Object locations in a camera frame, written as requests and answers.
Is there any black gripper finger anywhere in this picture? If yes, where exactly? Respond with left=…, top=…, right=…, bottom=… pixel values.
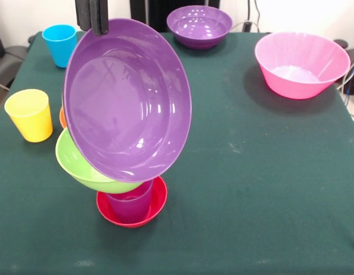
left=89, top=0, right=109, bottom=37
left=74, top=0, right=92, bottom=31

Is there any purple wide shallow bowl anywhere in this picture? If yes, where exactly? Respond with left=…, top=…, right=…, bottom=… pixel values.
left=62, top=18, right=192, bottom=183

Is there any purple rounded deep bowl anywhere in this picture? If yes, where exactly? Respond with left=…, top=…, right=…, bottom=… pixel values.
left=166, top=5, right=233, bottom=50

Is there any orange wide shallow bowl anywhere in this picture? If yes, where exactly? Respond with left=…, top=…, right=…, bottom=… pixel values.
left=59, top=106, right=68, bottom=129

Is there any green bowl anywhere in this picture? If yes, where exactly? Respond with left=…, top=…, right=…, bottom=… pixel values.
left=55, top=128, right=144, bottom=194

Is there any red small bowl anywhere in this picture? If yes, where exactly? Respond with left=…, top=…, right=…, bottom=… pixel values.
left=96, top=176, right=168, bottom=229

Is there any purple plastic cup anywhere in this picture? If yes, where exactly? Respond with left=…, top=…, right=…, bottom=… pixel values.
left=105, top=179, right=154, bottom=224

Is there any blue plastic cup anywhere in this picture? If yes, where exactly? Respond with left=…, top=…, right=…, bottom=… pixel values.
left=41, top=23, right=78, bottom=69

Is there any black office chair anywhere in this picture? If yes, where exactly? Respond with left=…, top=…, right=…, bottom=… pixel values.
left=0, top=19, right=30, bottom=118

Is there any yellow plastic cup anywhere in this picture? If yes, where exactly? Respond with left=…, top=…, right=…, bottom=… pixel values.
left=4, top=88, right=54, bottom=143

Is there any pink large bowl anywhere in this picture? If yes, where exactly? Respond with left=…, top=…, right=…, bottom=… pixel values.
left=254, top=30, right=352, bottom=100

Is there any dark green table cloth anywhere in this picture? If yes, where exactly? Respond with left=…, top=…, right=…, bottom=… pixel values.
left=0, top=30, right=354, bottom=275

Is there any black hanging cable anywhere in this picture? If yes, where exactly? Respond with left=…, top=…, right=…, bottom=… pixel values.
left=253, top=0, right=261, bottom=31

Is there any grey blue cable bundle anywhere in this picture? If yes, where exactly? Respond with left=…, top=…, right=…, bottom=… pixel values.
left=336, top=57, right=354, bottom=123

